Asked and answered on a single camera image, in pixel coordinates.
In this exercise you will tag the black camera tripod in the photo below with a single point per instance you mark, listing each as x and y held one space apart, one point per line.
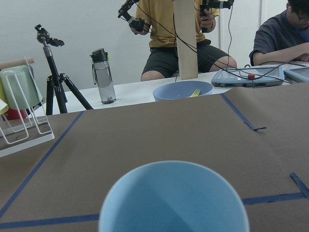
54 82

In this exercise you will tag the aluminium frame post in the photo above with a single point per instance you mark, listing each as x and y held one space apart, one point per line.
185 33

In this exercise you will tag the person in yellow shirt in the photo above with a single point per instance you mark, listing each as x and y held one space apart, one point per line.
156 17

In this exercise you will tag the person in dark shirt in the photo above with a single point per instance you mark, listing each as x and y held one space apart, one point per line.
284 37

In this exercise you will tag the blue teach pendant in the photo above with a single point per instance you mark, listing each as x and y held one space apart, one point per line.
297 75
266 76

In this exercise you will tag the grey water bottle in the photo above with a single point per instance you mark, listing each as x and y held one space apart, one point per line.
102 76

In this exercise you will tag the yellow plastic fork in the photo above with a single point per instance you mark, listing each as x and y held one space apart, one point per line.
195 93

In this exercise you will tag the white wire cup rack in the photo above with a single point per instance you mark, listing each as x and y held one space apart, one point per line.
22 129

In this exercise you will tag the yellow cup in rack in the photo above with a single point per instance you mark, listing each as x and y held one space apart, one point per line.
3 101

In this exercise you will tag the blue bowl with fork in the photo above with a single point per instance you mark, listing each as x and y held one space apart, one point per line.
181 90

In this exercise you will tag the green cup in rack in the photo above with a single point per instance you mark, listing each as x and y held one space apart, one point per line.
20 88

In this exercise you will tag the light blue plastic cup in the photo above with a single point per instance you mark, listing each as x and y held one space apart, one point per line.
172 196

